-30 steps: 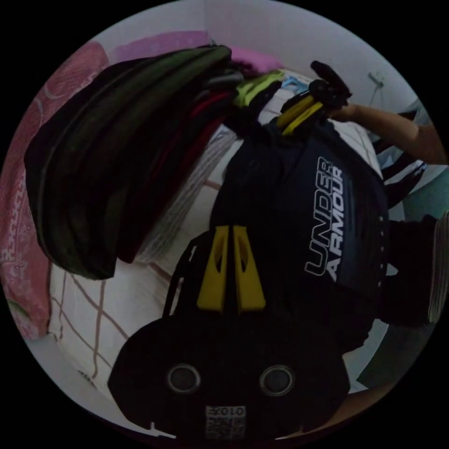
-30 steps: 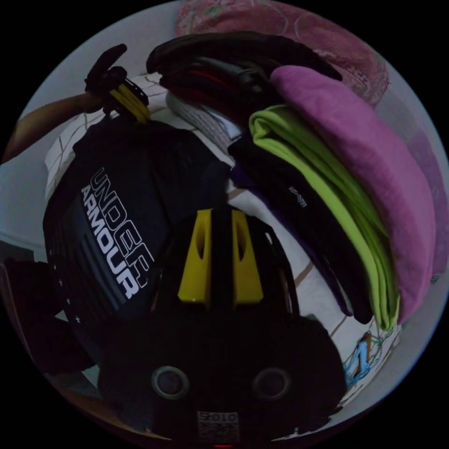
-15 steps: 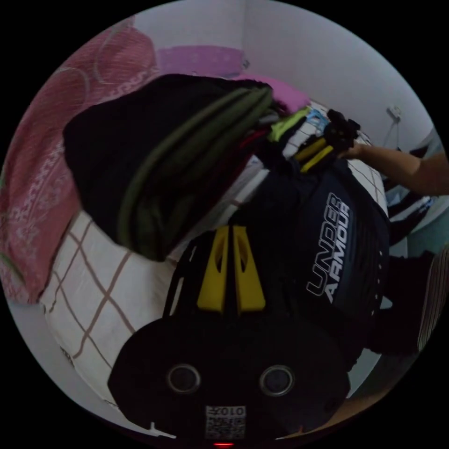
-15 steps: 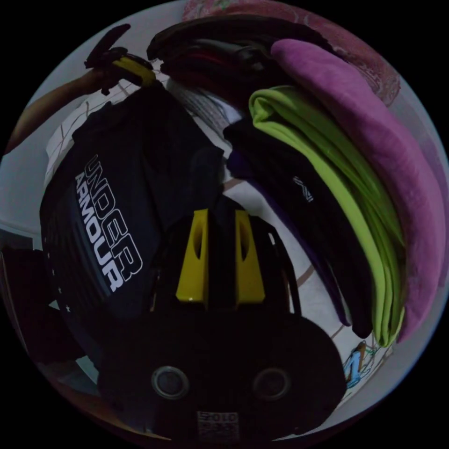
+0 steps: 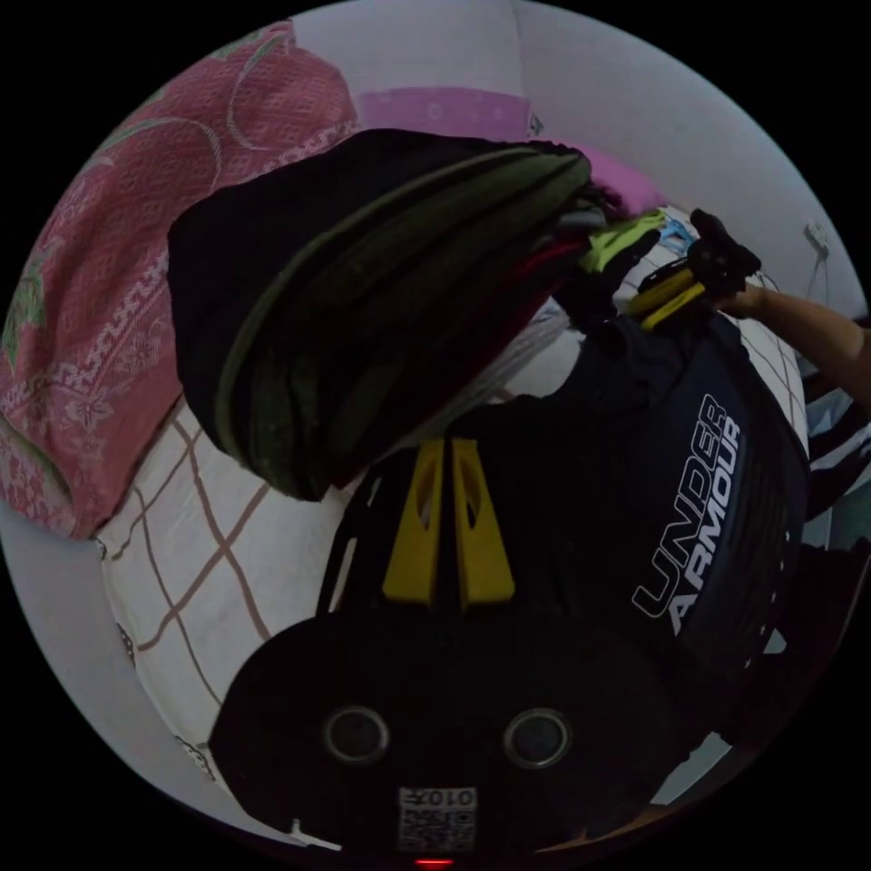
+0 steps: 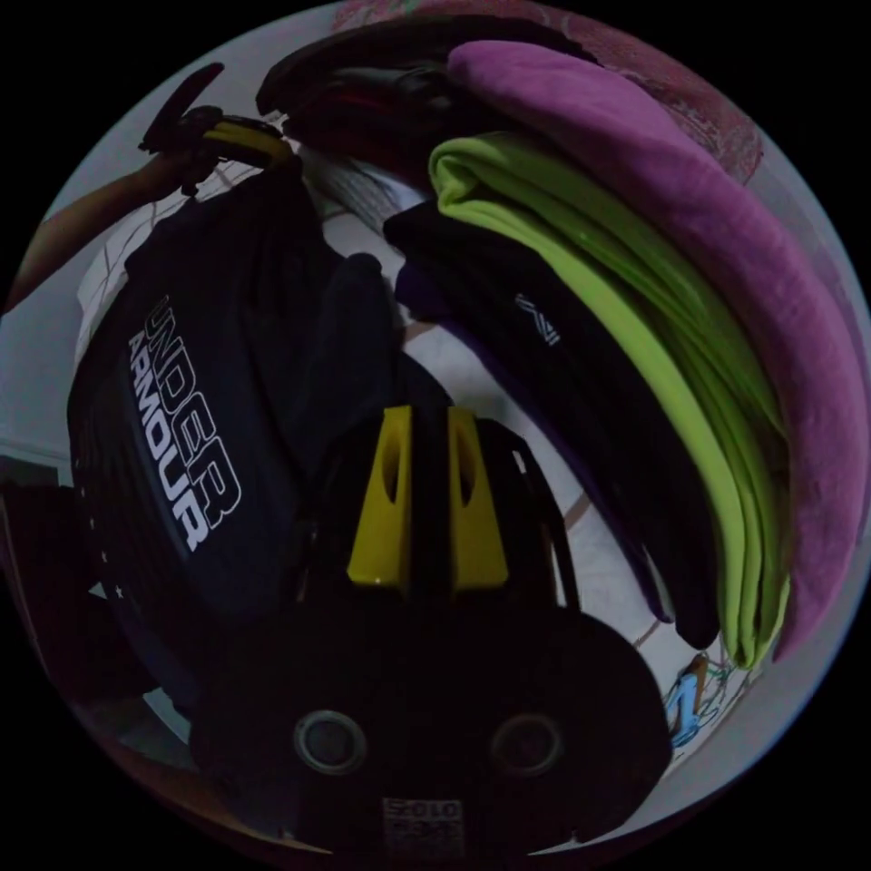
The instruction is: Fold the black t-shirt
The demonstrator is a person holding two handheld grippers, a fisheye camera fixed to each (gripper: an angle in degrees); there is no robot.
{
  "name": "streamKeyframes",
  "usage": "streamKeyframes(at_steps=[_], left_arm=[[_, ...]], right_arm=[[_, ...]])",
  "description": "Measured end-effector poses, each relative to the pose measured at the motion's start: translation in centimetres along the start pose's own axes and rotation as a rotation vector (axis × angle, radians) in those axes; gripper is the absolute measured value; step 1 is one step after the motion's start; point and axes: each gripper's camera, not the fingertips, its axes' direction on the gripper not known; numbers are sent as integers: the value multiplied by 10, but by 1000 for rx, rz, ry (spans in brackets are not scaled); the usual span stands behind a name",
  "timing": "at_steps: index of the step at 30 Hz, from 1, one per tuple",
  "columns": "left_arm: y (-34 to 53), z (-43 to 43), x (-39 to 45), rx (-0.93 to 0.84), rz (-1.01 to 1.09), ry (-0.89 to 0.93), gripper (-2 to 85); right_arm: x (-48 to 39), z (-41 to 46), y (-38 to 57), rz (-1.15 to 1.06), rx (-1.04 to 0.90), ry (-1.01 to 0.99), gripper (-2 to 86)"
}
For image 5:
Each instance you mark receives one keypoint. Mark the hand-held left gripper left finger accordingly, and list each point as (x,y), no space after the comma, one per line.
(416,537)

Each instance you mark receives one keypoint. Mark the purple pillow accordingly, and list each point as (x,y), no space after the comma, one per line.
(435,112)

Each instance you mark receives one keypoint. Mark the black t-shirt with white print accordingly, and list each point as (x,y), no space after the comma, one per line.
(612,476)

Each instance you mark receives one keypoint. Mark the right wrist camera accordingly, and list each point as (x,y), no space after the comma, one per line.
(706,226)

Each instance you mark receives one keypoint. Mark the pile of clothes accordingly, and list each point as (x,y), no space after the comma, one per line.
(326,306)

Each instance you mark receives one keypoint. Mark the person's right forearm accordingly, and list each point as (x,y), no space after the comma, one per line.
(813,335)

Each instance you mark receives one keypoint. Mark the person's right hand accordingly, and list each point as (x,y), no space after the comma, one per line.
(745,303)

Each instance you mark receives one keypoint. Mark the pink patterned pillow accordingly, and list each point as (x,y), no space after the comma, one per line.
(102,306)

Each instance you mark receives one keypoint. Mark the bed with checked white sheet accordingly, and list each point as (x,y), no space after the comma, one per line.
(204,544)

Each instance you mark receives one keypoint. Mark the white wall socket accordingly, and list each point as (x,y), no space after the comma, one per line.
(816,235)

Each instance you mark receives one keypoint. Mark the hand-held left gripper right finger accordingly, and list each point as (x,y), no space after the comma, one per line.
(482,544)

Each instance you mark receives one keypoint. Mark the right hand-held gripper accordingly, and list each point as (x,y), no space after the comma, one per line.
(723,264)

